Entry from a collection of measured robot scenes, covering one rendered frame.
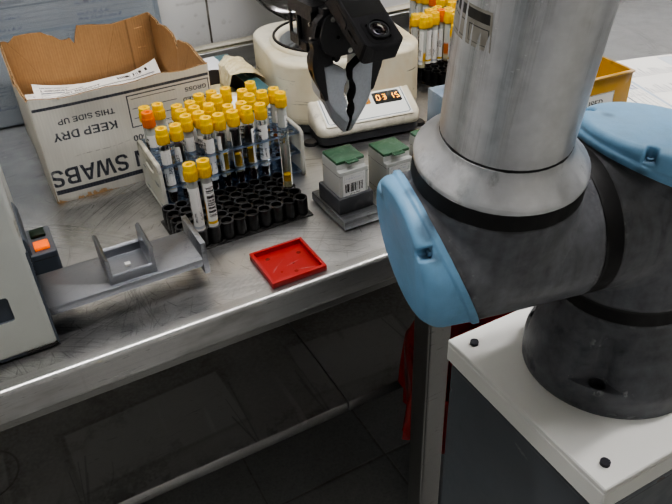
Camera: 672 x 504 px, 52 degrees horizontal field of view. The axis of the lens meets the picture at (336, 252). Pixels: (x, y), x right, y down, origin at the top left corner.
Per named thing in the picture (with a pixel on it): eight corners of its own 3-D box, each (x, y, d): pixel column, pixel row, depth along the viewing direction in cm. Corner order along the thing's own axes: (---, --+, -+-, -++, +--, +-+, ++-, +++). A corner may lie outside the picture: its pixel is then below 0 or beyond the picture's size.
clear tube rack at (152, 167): (166, 216, 91) (156, 167, 87) (145, 184, 98) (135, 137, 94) (306, 175, 99) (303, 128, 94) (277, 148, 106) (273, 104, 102)
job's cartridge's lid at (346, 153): (339, 169, 84) (339, 165, 83) (321, 154, 87) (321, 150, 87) (367, 161, 85) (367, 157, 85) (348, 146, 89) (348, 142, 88)
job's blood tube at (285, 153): (287, 203, 92) (280, 133, 86) (282, 198, 93) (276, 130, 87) (296, 200, 92) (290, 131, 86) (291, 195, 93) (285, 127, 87)
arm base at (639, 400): (738, 393, 59) (774, 301, 53) (581, 439, 56) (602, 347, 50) (627, 291, 71) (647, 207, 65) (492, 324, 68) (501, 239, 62)
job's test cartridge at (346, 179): (341, 213, 87) (339, 168, 84) (323, 196, 91) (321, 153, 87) (368, 204, 89) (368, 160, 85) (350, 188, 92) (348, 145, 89)
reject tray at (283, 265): (273, 289, 77) (272, 283, 77) (249, 259, 82) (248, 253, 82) (327, 270, 80) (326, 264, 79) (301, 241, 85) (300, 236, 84)
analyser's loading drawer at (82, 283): (17, 336, 70) (0, 295, 67) (8, 300, 74) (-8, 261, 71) (210, 272, 77) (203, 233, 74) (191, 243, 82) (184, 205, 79)
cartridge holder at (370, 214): (345, 232, 86) (344, 207, 84) (312, 200, 93) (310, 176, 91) (382, 219, 88) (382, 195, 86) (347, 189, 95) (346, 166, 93)
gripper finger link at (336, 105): (327, 116, 87) (324, 44, 82) (351, 134, 83) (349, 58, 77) (305, 122, 86) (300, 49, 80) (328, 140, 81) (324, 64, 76)
